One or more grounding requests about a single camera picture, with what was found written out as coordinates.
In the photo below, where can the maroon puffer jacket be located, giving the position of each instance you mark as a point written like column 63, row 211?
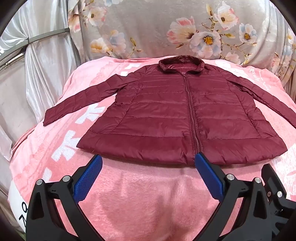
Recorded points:
column 161, row 111

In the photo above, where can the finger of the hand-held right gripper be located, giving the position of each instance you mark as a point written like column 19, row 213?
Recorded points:
column 271, row 178

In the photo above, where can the white satin curtain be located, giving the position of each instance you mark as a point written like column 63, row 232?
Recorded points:
column 46, row 76

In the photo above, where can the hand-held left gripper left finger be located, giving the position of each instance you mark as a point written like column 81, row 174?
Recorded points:
column 89, row 178

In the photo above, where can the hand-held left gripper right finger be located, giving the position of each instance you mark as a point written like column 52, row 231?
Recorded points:
column 208, row 176

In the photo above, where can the metal rail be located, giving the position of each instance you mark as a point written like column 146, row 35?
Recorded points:
column 44, row 36

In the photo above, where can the white labelled container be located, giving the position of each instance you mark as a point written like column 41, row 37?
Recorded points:
column 19, row 208

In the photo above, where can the grey floral cloth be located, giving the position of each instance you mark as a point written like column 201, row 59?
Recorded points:
column 150, row 27

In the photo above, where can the pink blanket with white print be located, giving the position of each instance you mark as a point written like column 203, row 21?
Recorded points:
column 143, row 204

